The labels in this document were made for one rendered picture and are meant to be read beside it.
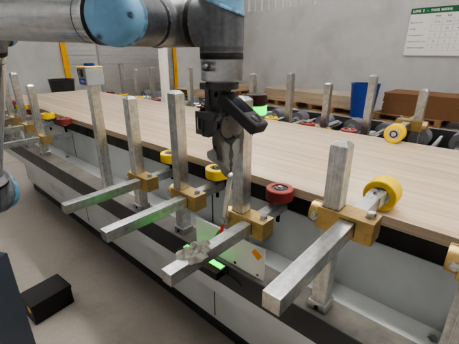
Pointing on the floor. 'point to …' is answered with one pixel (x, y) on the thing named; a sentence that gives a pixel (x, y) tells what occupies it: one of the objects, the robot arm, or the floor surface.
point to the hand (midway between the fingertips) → (229, 171)
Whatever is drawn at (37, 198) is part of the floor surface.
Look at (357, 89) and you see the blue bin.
